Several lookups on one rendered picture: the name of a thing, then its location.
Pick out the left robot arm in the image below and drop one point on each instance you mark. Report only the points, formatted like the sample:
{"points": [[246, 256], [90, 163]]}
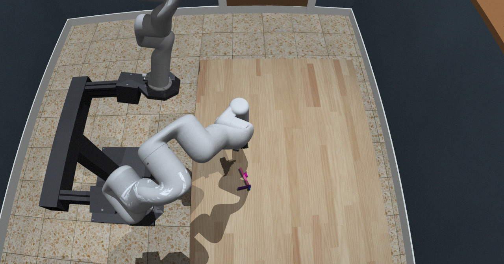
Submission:
{"points": [[154, 31]]}

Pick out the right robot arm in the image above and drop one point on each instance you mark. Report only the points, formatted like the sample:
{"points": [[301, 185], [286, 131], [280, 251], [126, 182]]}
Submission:
{"points": [[133, 197]]}

